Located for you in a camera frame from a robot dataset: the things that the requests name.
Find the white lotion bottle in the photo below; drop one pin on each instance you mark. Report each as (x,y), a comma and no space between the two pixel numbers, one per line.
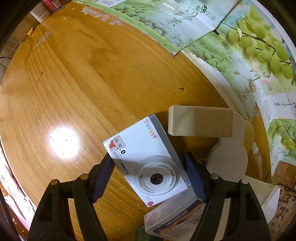
(40,12)

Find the green grape printed cardboard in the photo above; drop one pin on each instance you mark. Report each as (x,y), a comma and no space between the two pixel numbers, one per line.
(241,44)

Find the beige rectangular eraser block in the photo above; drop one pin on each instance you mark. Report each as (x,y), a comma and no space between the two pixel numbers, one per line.
(200,121)

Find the white children's digital camera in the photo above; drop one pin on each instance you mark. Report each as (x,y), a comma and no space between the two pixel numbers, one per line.
(147,160)

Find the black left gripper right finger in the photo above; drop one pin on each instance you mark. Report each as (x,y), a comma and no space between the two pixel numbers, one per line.
(245,220)

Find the white plastic storage bin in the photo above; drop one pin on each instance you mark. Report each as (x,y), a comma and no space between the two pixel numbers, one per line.
(268,196)

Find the green bottle with gold cap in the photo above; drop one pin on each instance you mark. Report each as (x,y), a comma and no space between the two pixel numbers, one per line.
(141,235)

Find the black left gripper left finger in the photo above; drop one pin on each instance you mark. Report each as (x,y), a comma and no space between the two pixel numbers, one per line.
(52,220)

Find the letter print canvas bag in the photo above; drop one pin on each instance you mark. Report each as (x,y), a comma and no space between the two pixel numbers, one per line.
(284,213)

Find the clear floss pick box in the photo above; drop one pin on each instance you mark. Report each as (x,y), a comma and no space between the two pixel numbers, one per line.
(175,217)

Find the brown printed cardboard piece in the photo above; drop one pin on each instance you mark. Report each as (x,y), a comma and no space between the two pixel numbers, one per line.
(284,174)

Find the white cloud-shaped board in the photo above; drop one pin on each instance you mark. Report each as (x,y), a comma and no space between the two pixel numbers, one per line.
(229,157)

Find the red pen holder can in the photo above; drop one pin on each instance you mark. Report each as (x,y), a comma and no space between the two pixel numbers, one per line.
(54,5)

